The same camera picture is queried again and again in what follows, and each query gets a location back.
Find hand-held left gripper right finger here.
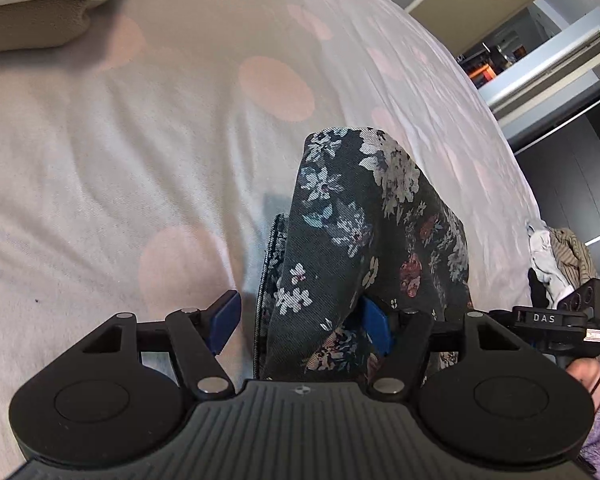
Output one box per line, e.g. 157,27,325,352
359,298,546,397

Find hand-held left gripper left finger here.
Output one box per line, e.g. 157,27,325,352
52,290,243,397

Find dark floral pants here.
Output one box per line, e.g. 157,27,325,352
252,126,476,381

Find person's right hand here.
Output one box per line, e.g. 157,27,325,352
565,359,600,396

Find black cloth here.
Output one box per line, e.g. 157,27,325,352
527,267,552,312

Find white textured garment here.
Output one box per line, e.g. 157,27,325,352
526,220,573,306

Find beige striped shirt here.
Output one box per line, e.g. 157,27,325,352
550,227,599,286

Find black wardrobe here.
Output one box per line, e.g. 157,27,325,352
512,100,600,286

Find cream door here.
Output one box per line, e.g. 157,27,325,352
405,0,597,57

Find folded beige cloth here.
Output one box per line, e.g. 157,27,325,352
0,0,92,56

